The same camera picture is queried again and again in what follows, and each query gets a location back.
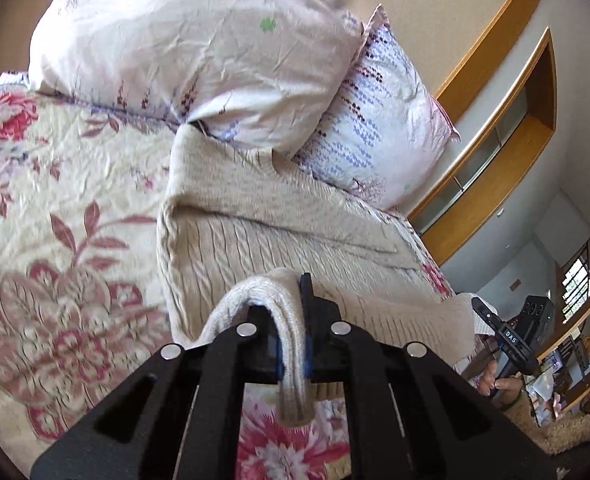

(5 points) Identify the floral bedspread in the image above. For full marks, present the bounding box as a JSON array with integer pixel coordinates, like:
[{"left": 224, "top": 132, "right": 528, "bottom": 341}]
[{"left": 0, "top": 72, "right": 456, "bottom": 480}]

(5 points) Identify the beige shaggy rug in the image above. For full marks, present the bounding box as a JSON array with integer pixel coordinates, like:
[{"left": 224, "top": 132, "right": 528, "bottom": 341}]
[{"left": 525, "top": 400, "right": 590, "bottom": 457}]

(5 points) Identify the beige cable knit sweater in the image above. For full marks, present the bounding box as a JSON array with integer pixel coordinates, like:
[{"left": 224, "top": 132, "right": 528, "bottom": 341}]
[{"left": 156, "top": 122, "right": 478, "bottom": 426}]

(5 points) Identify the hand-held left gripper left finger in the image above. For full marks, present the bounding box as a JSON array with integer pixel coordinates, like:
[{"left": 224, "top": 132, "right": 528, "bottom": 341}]
[{"left": 30, "top": 304, "right": 282, "bottom": 480}]

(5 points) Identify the black speaker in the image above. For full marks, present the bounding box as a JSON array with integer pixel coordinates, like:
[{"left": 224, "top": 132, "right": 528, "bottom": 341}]
[{"left": 522, "top": 296, "right": 556, "bottom": 337}]

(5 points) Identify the wooden shelf unit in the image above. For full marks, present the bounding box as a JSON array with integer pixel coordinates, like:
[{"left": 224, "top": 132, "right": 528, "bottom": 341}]
[{"left": 535, "top": 280, "right": 590, "bottom": 413}]

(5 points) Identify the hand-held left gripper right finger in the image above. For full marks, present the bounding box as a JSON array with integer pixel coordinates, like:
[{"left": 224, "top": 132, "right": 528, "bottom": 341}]
[{"left": 299, "top": 273, "right": 559, "bottom": 480}]

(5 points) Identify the person's right hand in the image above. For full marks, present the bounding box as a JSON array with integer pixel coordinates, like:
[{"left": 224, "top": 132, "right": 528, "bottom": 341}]
[{"left": 477, "top": 359, "right": 526, "bottom": 402}]

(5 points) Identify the lavender print pillow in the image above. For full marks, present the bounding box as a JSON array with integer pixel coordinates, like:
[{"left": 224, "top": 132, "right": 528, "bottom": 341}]
[{"left": 292, "top": 4, "right": 462, "bottom": 212}]

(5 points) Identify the pink floral pillow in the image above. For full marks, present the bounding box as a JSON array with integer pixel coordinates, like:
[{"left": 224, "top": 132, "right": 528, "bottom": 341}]
[{"left": 27, "top": 0, "right": 366, "bottom": 159}]

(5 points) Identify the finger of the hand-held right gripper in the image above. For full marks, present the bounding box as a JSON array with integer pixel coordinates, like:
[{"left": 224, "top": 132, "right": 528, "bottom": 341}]
[{"left": 471, "top": 296, "right": 502, "bottom": 333}]

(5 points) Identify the wooden headboard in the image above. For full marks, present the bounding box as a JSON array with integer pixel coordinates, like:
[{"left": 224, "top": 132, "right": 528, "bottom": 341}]
[{"left": 407, "top": 0, "right": 560, "bottom": 267}]

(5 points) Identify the barred window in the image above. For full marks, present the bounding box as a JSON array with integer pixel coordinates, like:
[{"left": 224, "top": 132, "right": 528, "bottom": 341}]
[{"left": 557, "top": 255, "right": 590, "bottom": 322}]

